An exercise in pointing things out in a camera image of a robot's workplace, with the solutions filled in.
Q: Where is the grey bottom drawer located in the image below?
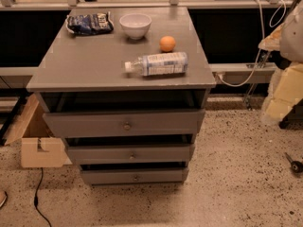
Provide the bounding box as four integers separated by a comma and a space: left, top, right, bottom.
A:
80, 167, 188, 185

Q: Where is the grey drawer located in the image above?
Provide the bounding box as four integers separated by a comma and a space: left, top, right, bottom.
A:
43, 110, 205, 138
80, 167, 188, 185
67, 144, 195, 165

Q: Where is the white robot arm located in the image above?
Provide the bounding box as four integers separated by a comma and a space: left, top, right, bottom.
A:
258, 1, 303, 125

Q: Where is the grey top drawer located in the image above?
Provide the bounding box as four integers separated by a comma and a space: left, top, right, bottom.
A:
43, 110, 205, 138

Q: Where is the grey drawer cabinet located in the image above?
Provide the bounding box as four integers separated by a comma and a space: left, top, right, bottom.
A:
27, 7, 215, 173

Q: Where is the grey middle drawer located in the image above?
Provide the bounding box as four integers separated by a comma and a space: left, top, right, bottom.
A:
67, 144, 195, 165

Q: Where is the clear plastic water bottle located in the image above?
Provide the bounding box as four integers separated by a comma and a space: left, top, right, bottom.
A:
124, 52, 188, 77

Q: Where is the orange fruit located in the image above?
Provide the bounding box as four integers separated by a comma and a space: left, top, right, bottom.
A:
159, 36, 176, 52

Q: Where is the white ceramic bowl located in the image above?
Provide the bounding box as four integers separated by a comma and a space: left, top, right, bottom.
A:
119, 13, 152, 40

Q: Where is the blue snack bag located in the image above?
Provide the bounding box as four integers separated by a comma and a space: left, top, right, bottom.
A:
65, 12, 114, 36

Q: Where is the cardboard box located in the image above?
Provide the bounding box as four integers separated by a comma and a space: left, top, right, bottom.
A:
5, 95, 71, 168

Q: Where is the thin metal pole stand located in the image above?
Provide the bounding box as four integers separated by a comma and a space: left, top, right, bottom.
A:
243, 51, 271, 110

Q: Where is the grey metal rail beam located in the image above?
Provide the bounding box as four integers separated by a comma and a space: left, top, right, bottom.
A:
210, 62, 277, 85

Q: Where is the white hanging cable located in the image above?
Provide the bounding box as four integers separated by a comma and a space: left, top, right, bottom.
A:
216, 0, 288, 88

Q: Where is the black floor cable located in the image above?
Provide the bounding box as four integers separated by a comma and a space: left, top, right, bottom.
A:
33, 167, 53, 227

